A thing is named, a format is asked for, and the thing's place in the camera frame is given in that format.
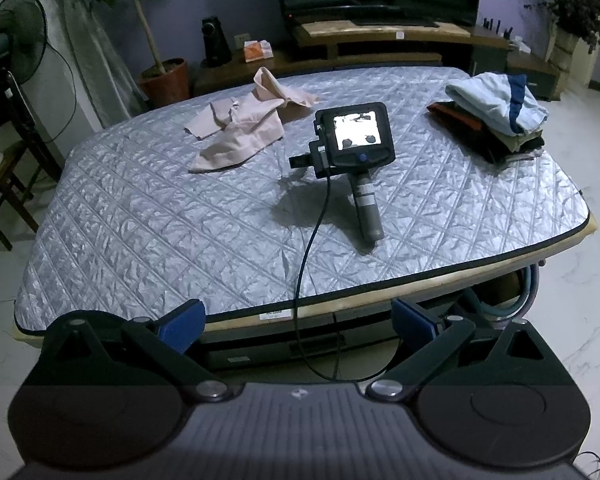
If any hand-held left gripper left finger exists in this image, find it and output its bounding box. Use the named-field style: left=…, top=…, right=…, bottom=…
left=39, top=299, right=236, bottom=403

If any sheer grey curtain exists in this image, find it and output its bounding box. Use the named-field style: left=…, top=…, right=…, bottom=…
left=45, top=0, right=148, bottom=131

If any black speaker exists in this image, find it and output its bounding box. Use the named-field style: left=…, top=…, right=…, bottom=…
left=201, top=16, right=232, bottom=67

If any pink garment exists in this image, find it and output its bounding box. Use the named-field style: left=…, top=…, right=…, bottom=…
left=182, top=66, right=323, bottom=175

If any orange and black folded garment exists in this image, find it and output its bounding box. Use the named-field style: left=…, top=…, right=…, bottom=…
left=426, top=101, right=486, bottom=133

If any light blue folded garment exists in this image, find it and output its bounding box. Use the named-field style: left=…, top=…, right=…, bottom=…
left=445, top=72, right=550, bottom=137

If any silver quilted table cover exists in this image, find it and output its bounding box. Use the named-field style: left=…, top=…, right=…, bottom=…
left=11, top=65, right=593, bottom=336

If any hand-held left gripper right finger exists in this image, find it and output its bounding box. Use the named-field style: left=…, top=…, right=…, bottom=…
left=365, top=296, right=563, bottom=403

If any dark standing fan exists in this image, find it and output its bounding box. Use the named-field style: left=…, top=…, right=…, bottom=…
left=0, top=0, right=78, bottom=151

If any row of small dark bottles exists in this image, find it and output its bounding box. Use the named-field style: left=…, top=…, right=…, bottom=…
left=482, top=17, right=513, bottom=36

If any orange tissue box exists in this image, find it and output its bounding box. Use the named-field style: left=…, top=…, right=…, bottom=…
left=243, top=39, right=275, bottom=63

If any olive folded garment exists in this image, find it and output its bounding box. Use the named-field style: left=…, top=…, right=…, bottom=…
left=495, top=130, right=543, bottom=153

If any dark wooden chair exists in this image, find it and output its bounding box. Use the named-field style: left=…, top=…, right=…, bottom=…
left=0, top=70, right=63, bottom=251

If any potted tree in terracotta pot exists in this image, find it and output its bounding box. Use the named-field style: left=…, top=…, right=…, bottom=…
left=62, top=0, right=191, bottom=108

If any dark gripper cable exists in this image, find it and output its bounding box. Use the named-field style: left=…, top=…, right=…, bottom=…
left=294, top=175, right=396, bottom=383

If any wooden television stand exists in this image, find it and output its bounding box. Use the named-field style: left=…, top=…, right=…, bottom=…
left=192, top=20, right=563, bottom=101

